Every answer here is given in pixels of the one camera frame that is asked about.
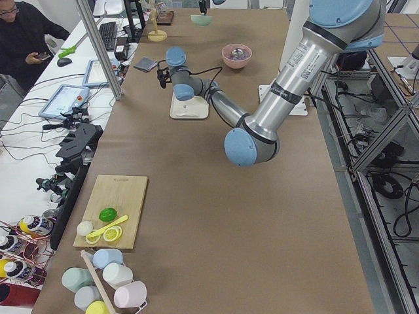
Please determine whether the pink bowl with ice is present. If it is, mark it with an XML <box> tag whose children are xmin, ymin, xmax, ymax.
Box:
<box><xmin>221</xmin><ymin>44</ymin><xmax>252</xmax><ymax>69</ymax></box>

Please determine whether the wooden cup rack rod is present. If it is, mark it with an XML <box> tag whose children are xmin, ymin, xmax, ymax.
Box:
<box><xmin>80</xmin><ymin>250</ymin><xmax>117</xmax><ymax>314</ymax></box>

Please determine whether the white plastic cup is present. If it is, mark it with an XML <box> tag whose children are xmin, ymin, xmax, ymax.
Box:
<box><xmin>102</xmin><ymin>262</ymin><xmax>134</xmax><ymax>289</ymax></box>

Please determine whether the green lime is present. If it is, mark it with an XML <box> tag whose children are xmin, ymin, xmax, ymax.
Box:
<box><xmin>98</xmin><ymin>207</ymin><xmax>117</xmax><ymax>222</ymax></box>

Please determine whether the far teach pendant tablet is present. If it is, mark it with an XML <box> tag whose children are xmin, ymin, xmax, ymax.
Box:
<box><xmin>82</xmin><ymin>60</ymin><xmax>109</xmax><ymax>88</ymax></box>

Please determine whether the person in black sweater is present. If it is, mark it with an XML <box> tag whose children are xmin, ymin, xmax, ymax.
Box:
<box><xmin>1</xmin><ymin>1</ymin><xmax>69</xmax><ymax>91</ymax></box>

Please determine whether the cream serving tray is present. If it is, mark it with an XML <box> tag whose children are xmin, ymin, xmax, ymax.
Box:
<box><xmin>169</xmin><ymin>94</ymin><xmax>209</xmax><ymax>120</ymax></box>

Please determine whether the metal ice scoop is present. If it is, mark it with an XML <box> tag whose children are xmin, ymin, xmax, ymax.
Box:
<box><xmin>230</xmin><ymin>48</ymin><xmax>246</xmax><ymax>60</ymax></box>

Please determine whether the black computer mouse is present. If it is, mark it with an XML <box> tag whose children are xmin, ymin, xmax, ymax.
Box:
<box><xmin>56</xmin><ymin>57</ymin><xmax>73</xmax><ymax>67</ymax></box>

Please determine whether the aluminium frame post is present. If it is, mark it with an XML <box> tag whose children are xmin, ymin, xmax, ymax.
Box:
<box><xmin>75</xmin><ymin>0</ymin><xmax>122</xmax><ymax>101</ymax></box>

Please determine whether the black camera cable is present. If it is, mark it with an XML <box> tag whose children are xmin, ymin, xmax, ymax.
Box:
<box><xmin>156</xmin><ymin>60</ymin><xmax>223</xmax><ymax>99</ymax></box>

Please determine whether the yellow plastic cup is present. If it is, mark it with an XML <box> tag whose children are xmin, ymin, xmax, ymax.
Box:
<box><xmin>85</xmin><ymin>300</ymin><xmax>109</xmax><ymax>314</ymax></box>

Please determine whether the green plastic cup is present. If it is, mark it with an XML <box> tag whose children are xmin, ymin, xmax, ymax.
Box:
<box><xmin>62</xmin><ymin>267</ymin><xmax>94</xmax><ymax>293</ymax></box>

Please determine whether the pink plastic cup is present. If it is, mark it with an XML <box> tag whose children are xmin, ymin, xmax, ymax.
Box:
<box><xmin>114</xmin><ymin>281</ymin><xmax>147</xmax><ymax>309</ymax></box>

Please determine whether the grey plastic cup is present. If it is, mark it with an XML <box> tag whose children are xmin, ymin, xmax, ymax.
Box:
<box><xmin>74</xmin><ymin>286</ymin><xmax>102</xmax><ymax>311</ymax></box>

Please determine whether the wooden mug tree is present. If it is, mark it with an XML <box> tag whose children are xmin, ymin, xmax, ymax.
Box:
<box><xmin>140</xmin><ymin>1</ymin><xmax>167</xmax><ymax>42</ymax></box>

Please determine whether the bamboo cutting board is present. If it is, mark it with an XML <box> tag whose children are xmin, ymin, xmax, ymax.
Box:
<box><xmin>73</xmin><ymin>175</ymin><xmax>148</xmax><ymax>250</ymax></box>

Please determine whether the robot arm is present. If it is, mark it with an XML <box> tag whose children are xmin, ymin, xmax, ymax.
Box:
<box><xmin>165</xmin><ymin>0</ymin><xmax>386</xmax><ymax>167</ymax></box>

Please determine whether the teach pendant tablet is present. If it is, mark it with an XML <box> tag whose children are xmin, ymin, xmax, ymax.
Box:
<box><xmin>38</xmin><ymin>84</ymin><xmax>90</xmax><ymax>120</ymax></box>
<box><xmin>82</xmin><ymin>60</ymin><xmax>109</xmax><ymax>88</ymax></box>

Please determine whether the yellow plastic knife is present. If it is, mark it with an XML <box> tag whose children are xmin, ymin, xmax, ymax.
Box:
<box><xmin>86</xmin><ymin>215</ymin><xmax>129</xmax><ymax>237</ymax></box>

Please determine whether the black plastic rack stand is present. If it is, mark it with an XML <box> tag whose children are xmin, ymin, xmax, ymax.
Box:
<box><xmin>55</xmin><ymin>123</ymin><xmax>103</xmax><ymax>174</ymax></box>

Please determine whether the lemon slice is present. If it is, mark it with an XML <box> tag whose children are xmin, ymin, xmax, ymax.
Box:
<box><xmin>103</xmin><ymin>225</ymin><xmax>123</xmax><ymax>243</ymax></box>
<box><xmin>85</xmin><ymin>234</ymin><xmax>101</xmax><ymax>245</ymax></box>

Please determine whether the grey folded cloth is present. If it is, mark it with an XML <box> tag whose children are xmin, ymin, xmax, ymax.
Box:
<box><xmin>134</xmin><ymin>57</ymin><xmax>158</xmax><ymax>73</ymax></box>

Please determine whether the black keyboard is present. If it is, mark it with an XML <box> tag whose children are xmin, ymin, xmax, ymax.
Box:
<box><xmin>99</xmin><ymin>22</ymin><xmax>117</xmax><ymax>52</ymax></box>

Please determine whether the blue plastic cup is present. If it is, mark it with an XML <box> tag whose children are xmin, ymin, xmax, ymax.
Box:
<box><xmin>92</xmin><ymin>249</ymin><xmax>124</xmax><ymax>270</ymax></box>

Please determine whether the green bowl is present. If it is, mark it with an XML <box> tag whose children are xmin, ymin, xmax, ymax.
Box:
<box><xmin>191</xmin><ymin>14</ymin><xmax>213</xmax><ymax>26</ymax></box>

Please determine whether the near teach pendant tablet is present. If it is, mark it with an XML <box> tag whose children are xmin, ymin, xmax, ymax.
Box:
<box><xmin>38</xmin><ymin>84</ymin><xmax>90</xmax><ymax>120</ymax></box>

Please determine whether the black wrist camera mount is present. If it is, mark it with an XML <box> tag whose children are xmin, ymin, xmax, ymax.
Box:
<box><xmin>156</xmin><ymin>67</ymin><xmax>172</xmax><ymax>89</ymax></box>

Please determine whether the white garlic bulb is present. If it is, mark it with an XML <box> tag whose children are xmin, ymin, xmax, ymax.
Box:
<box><xmin>77</xmin><ymin>220</ymin><xmax>94</xmax><ymax>237</ymax></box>

